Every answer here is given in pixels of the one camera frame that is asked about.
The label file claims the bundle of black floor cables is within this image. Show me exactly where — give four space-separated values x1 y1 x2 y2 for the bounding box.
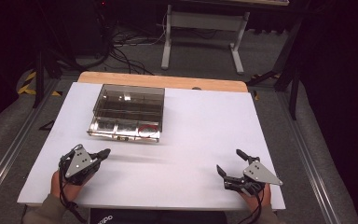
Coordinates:
106 26 169 77

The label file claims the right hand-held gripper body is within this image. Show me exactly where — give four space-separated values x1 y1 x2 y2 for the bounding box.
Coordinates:
223 160 284 196

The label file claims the person's right hand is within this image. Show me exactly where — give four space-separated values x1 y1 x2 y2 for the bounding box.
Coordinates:
239 183 272 213

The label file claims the red cord loop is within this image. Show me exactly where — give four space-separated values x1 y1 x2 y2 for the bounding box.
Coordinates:
137 124 159 139

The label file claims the white metal stand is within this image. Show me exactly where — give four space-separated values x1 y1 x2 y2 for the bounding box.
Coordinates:
160 0 291 76

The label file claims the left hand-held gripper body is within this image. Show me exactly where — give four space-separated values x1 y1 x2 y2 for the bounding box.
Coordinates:
59 144 103 186

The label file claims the person's dark clothing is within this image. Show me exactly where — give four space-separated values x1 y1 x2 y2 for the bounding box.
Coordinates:
89 207 228 224

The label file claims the metal floor rail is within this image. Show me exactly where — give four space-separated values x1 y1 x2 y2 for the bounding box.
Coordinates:
0 78 62 208
275 91 344 224

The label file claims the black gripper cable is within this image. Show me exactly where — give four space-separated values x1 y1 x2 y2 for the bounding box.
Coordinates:
58 144 89 224
236 186 266 224

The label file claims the smoked acrylic drawer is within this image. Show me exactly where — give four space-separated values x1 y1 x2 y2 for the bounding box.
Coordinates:
87 116 162 144

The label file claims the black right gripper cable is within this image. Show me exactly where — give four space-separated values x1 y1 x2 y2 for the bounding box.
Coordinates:
236 186 266 224

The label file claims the person's left hand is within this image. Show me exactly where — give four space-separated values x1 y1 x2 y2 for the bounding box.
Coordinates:
49 170 93 203

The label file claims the smoked acrylic drawer organizer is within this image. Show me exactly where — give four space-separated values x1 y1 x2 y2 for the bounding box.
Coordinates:
87 83 166 144

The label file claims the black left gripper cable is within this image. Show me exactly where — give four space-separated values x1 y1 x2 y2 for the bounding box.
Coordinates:
58 144 89 224

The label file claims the black metal stand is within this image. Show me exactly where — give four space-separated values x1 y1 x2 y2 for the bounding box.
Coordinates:
32 46 63 109
246 12 312 121

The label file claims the white table mat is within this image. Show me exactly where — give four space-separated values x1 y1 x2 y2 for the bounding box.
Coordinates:
17 81 287 211

